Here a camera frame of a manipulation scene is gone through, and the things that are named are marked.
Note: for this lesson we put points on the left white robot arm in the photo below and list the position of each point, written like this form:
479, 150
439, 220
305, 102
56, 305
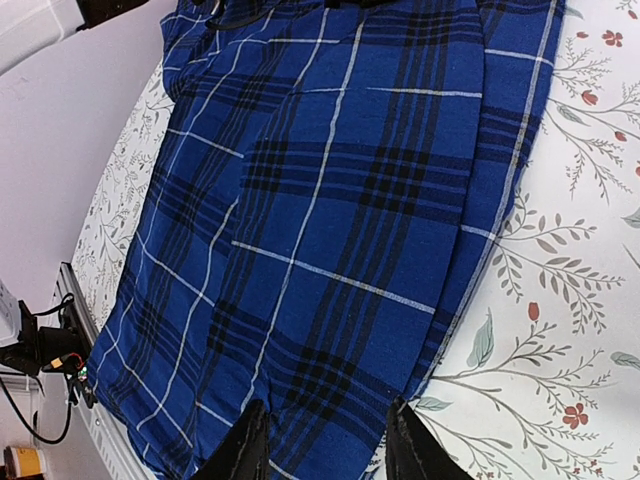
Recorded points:
29, 26

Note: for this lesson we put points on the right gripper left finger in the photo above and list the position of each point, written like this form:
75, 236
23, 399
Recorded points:
244, 452

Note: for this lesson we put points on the floral tablecloth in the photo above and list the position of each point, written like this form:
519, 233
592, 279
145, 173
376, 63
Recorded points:
540, 377

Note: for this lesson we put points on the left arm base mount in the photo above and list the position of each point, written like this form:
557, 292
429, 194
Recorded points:
43, 343

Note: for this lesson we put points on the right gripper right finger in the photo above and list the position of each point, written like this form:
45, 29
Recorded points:
412, 452

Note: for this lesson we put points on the aluminium front rail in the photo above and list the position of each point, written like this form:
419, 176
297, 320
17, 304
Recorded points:
109, 437

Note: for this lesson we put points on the blue plaid long sleeve shirt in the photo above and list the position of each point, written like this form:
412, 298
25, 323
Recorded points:
319, 213

